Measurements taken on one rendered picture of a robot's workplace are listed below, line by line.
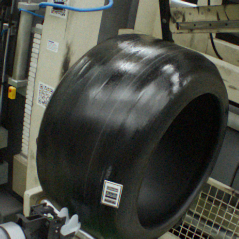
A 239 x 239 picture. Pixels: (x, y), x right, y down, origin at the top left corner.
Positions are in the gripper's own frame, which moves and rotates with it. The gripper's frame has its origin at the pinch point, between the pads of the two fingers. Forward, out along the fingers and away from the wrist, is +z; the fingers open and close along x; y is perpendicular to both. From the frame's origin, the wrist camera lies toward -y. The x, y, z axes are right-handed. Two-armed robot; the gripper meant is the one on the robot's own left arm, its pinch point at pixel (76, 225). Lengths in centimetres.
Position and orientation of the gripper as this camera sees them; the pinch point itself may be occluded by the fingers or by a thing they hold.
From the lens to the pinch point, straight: 108.7
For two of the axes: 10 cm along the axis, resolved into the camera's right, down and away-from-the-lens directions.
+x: -7.5, -3.6, 5.5
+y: 2.4, -9.3, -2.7
